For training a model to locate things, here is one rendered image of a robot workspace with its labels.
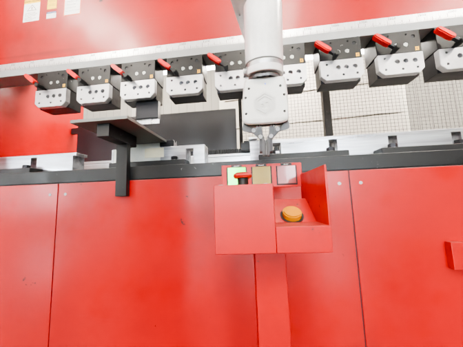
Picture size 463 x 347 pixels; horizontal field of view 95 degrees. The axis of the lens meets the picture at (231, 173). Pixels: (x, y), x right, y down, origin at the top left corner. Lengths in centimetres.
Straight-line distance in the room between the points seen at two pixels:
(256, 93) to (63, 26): 108
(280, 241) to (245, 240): 6
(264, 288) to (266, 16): 54
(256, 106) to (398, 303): 65
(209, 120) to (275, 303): 118
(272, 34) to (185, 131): 105
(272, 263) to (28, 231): 86
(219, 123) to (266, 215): 110
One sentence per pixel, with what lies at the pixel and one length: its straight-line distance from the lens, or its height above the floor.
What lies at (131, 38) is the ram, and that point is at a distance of 116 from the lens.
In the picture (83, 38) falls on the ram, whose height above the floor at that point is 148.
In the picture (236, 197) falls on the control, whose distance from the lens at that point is 38.
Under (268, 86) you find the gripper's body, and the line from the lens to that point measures 50.
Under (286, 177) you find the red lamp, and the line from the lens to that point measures 54.
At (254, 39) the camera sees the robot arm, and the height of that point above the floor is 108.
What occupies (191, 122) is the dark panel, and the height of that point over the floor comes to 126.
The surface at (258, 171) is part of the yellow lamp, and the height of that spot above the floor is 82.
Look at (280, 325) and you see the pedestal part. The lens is 49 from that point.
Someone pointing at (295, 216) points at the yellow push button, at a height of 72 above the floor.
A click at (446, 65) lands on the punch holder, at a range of 111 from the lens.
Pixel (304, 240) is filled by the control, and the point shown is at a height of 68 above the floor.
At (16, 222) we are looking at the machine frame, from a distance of 108.
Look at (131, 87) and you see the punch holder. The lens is 103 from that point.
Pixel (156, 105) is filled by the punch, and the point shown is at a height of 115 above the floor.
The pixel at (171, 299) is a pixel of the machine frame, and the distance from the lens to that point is 78.
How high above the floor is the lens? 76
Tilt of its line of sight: 7 degrees up
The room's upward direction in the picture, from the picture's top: 2 degrees counter-clockwise
